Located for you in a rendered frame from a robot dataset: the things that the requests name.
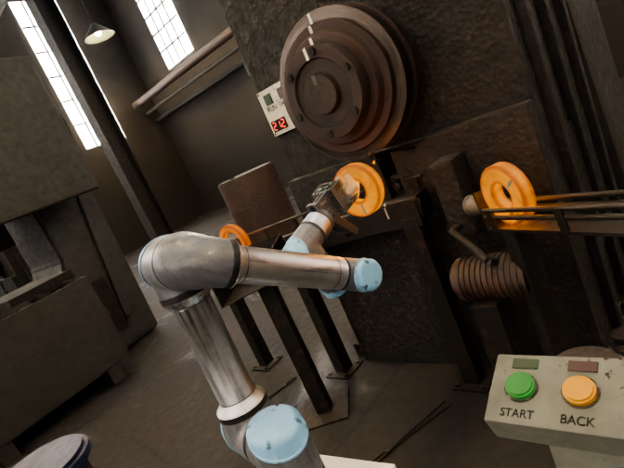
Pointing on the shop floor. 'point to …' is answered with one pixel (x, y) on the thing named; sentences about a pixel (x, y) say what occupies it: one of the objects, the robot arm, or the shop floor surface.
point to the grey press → (57, 206)
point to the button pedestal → (563, 411)
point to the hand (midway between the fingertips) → (355, 183)
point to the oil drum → (258, 201)
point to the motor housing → (493, 301)
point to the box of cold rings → (53, 357)
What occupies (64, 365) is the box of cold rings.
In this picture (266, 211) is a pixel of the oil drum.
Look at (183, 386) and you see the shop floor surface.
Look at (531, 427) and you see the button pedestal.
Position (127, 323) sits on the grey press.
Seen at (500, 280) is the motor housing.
